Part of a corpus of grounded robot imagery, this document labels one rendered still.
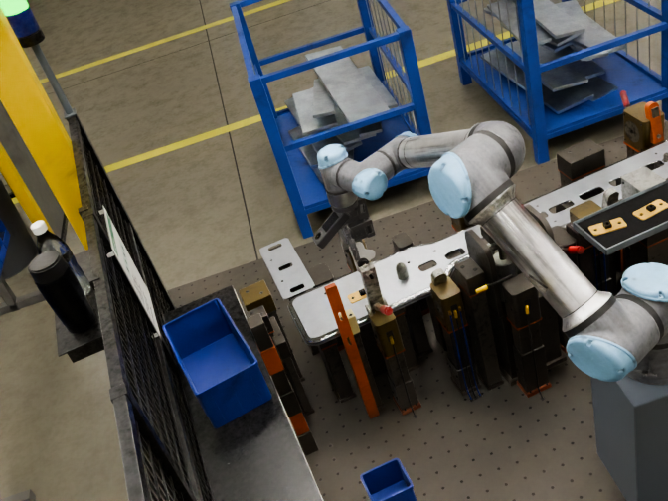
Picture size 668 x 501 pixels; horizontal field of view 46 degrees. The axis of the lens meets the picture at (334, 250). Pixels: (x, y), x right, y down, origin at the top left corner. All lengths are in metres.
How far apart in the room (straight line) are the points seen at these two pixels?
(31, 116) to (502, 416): 1.49
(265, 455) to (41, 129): 1.05
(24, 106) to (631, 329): 1.57
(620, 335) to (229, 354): 1.04
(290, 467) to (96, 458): 1.89
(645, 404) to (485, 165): 0.58
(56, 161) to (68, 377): 1.96
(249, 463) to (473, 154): 0.86
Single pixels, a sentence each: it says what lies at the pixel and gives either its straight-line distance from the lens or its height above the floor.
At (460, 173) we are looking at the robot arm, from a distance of 1.50.
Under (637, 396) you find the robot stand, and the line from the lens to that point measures 1.72.
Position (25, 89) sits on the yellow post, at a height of 1.73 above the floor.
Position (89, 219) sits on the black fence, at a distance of 1.87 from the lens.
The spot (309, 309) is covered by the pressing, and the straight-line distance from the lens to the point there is 2.21.
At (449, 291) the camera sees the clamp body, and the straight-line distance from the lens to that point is 2.03.
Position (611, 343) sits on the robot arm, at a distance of 1.52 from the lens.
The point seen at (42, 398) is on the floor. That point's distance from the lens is 4.06.
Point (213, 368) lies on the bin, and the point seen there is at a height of 1.03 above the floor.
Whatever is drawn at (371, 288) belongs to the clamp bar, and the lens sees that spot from 1.98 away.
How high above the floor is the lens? 2.41
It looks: 36 degrees down
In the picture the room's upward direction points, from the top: 18 degrees counter-clockwise
